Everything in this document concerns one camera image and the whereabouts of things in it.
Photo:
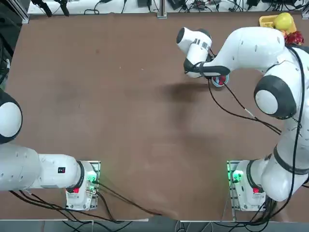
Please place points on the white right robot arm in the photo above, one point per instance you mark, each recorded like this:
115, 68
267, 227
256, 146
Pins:
253, 48

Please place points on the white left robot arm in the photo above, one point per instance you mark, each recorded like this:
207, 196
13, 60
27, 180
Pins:
19, 169

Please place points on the blue bowl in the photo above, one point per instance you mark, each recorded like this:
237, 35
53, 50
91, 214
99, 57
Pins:
217, 85

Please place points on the red strawberry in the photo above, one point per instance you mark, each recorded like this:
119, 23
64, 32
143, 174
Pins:
225, 78

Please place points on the black power adapter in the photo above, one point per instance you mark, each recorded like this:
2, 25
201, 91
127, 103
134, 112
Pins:
176, 4
144, 3

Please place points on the yellow tray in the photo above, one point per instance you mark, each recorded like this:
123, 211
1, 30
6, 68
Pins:
264, 20

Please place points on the red dragon fruit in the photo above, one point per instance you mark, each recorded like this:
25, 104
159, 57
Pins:
294, 38

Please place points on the yellow-green apple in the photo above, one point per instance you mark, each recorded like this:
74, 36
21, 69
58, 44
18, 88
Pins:
283, 21

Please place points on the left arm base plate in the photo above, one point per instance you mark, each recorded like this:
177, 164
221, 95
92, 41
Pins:
97, 166

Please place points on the aluminium post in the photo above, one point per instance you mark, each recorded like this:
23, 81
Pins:
162, 9

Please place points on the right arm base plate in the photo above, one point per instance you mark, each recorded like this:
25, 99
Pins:
229, 203

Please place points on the aluminium frame rail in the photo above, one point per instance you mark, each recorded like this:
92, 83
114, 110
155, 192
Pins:
23, 14

